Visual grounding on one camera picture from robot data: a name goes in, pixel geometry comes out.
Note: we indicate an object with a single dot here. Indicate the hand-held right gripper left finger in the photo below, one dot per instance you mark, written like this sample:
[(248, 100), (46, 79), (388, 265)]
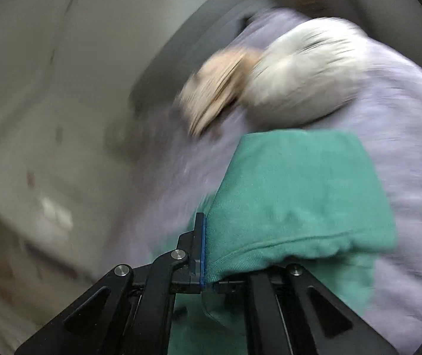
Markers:
[(198, 255)]

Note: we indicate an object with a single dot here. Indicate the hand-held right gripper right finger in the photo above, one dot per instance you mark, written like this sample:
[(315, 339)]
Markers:
[(266, 307)]

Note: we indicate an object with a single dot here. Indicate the green garment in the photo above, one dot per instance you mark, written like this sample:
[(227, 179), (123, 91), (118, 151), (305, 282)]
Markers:
[(288, 199)]

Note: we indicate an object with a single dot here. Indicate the beige quilted cover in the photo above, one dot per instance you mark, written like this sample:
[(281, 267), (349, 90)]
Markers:
[(214, 88)]

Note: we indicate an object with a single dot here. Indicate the white wardrobe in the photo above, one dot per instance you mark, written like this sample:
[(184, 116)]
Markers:
[(37, 199)]

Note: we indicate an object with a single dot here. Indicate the grey padded headboard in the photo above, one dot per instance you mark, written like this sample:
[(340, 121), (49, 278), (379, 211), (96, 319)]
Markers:
[(181, 51)]

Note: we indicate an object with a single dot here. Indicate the white quilted pillow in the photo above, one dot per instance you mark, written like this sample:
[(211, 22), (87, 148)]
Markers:
[(307, 77)]

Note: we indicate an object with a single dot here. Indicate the purple fleece blanket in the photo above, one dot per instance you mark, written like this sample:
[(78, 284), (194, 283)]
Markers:
[(403, 137)]

